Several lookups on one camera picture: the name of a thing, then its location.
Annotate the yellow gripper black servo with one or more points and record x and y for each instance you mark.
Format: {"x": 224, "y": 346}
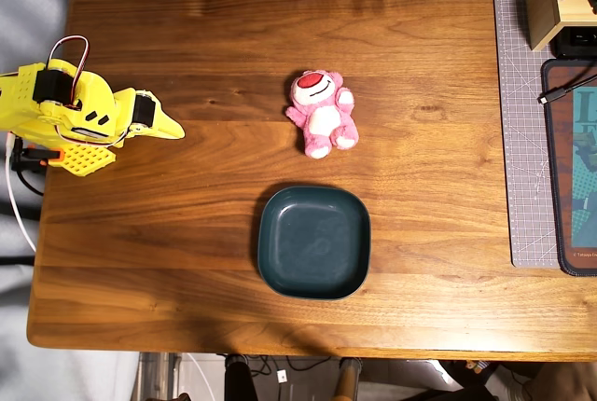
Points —
{"x": 143, "y": 111}

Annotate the pink strawberry bear plush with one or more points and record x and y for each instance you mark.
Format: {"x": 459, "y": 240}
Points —
{"x": 324, "y": 114}

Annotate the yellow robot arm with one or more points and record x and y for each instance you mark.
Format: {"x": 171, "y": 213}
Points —
{"x": 28, "y": 93}

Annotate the dark green square bin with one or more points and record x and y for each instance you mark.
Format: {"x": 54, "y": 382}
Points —
{"x": 315, "y": 242}

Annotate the orange black table clamp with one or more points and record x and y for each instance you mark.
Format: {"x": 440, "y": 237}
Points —
{"x": 39, "y": 155}

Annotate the black table leg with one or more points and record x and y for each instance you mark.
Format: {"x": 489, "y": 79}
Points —
{"x": 237, "y": 380}

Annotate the round wooden pole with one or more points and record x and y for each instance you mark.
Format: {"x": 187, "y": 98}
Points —
{"x": 347, "y": 382}

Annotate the grey cutting mat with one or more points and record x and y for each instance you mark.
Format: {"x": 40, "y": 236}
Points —
{"x": 522, "y": 140}

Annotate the black printed mouse pad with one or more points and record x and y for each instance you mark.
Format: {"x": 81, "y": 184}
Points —
{"x": 562, "y": 163}

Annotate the light wooden box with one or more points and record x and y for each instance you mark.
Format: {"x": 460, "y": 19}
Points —
{"x": 543, "y": 0}

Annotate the black electronic device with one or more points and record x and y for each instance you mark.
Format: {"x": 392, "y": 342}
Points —
{"x": 576, "y": 42}

